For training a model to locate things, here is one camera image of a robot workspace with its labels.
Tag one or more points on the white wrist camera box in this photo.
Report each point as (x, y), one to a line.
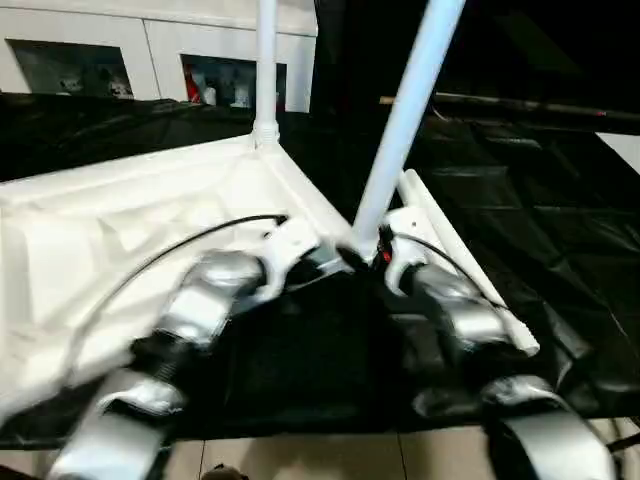
(290, 250)
(405, 240)

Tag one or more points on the dark robot foot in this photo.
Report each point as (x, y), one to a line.
(225, 473)

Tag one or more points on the white glass-door cabinet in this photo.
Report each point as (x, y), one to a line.
(100, 40)

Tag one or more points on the red bottle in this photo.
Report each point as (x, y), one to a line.
(192, 88)

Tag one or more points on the white plastic table top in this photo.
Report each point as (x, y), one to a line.
(100, 220)

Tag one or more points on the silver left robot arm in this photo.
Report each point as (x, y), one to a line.
(200, 300)

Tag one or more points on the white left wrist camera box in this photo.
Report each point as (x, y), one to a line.
(290, 250)

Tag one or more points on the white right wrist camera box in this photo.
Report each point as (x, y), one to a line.
(405, 240)

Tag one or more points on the small white jar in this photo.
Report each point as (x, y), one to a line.
(210, 95)

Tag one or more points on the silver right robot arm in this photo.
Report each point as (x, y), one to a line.
(460, 310)

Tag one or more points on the white bottle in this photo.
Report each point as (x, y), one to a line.
(240, 92)

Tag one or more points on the dark metal rod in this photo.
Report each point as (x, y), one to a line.
(520, 102)

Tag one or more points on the black work mat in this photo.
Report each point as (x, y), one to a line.
(560, 250)

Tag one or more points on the white flat board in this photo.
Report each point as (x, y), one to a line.
(625, 148)

